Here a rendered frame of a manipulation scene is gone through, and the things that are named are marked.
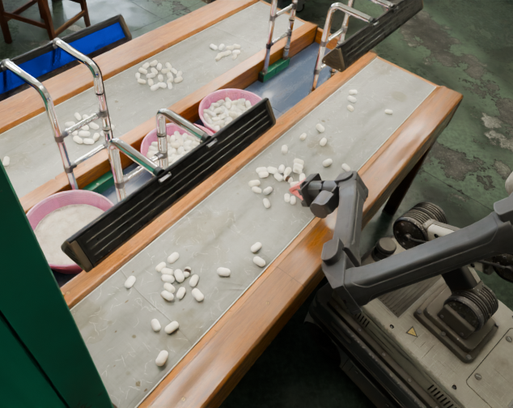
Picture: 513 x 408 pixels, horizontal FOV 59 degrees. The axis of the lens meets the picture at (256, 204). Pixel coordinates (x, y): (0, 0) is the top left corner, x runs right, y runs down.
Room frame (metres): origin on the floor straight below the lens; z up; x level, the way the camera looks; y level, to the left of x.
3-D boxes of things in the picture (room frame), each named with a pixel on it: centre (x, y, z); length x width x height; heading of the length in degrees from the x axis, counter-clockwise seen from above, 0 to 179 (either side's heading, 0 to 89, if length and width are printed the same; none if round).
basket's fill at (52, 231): (0.70, 0.50, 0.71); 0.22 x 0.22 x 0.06
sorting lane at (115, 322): (1.05, -0.10, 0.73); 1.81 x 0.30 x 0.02; 149
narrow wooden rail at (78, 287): (1.14, 0.06, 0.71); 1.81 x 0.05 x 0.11; 149
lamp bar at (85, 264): (0.70, 0.18, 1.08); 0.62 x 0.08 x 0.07; 149
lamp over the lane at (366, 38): (1.54, -0.32, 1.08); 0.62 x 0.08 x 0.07; 149
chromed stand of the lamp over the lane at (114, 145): (0.75, 0.24, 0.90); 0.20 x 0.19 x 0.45; 149
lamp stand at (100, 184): (0.95, 0.59, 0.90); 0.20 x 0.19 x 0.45; 149
